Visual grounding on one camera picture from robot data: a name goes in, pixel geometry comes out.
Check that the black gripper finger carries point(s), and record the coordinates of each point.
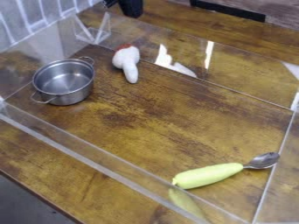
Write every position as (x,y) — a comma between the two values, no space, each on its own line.
(132,8)

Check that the white plush mushroom red cap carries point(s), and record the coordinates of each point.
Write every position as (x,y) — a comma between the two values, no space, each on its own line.
(124,60)

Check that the silver metal pot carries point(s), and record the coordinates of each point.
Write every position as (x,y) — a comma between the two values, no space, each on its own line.
(64,82)

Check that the black bar on back table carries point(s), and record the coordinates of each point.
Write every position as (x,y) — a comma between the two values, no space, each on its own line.
(228,10)

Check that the clear acrylic enclosure wall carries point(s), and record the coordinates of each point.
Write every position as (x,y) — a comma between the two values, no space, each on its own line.
(215,102)

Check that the green handled metal spoon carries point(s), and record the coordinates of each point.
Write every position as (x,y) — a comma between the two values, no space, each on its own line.
(213,173)

